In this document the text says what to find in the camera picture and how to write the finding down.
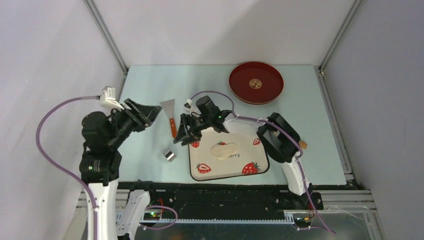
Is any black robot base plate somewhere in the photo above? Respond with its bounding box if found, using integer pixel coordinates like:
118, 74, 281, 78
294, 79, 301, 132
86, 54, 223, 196
118, 180, 324, 221

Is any round steel dough cutter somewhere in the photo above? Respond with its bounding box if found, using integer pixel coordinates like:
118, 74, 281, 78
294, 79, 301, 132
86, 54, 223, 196
163, 149, 177, 163

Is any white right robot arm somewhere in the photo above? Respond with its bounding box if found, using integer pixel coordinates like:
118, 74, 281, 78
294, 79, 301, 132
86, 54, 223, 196
173, 95, 312, 209

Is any right aluminium corner post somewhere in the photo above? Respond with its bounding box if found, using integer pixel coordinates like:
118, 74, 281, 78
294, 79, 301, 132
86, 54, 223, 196
318, 0, 363, 72

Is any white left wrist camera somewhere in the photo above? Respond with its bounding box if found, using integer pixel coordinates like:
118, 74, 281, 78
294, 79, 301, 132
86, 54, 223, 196
99, 86, 124, 111

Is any steel scraper orange handle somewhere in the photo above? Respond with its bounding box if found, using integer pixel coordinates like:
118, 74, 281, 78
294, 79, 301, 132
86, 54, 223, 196
160, 99, 177, 138

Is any round dark red tray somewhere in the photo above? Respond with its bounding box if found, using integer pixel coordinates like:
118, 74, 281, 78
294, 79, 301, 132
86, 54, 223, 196
228, 61, 285, 105

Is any wooden dough roller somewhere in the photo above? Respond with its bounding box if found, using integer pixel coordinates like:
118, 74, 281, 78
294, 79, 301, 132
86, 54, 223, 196
299, 140, 308, 149

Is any white strawberry print tray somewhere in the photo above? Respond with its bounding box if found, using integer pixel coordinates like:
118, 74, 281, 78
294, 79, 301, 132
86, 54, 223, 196
188, 127, 270, 182

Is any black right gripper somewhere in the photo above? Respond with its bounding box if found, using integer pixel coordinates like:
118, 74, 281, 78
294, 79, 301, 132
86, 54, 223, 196
173, 113, 212, 147

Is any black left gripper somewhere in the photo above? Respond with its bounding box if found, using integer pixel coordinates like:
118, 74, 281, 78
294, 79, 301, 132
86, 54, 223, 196
107, 96, 163, 147

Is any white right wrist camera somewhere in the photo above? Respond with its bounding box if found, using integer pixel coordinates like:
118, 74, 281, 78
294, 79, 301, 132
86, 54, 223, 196
183, 99, 194, 114

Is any aluminium corner post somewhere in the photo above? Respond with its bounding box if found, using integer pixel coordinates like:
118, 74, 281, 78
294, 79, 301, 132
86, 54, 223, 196
83, 0, 129, 75
318, 0, 363, 72

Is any aluminium frame rail front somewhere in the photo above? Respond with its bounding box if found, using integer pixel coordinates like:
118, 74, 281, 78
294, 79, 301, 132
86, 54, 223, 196
62, 188, 388, 240

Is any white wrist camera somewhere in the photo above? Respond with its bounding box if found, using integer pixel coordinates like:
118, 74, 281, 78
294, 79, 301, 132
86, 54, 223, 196
183, 99, 194, 114
99, 86, 124, 111

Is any white dough piece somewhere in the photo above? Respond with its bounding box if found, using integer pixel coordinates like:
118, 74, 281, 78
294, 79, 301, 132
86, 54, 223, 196
210, 142, 239, 160

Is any grey slotted cable duct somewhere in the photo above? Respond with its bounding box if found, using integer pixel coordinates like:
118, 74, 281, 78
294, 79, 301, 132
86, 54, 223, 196
114, 211, 296, 225

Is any left aluminium corner post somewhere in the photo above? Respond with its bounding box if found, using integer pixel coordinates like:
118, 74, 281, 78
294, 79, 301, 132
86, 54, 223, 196
83, 0, 129, 75

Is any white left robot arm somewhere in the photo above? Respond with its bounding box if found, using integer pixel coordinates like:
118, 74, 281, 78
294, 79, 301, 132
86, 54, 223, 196
79, 98, 162, 240

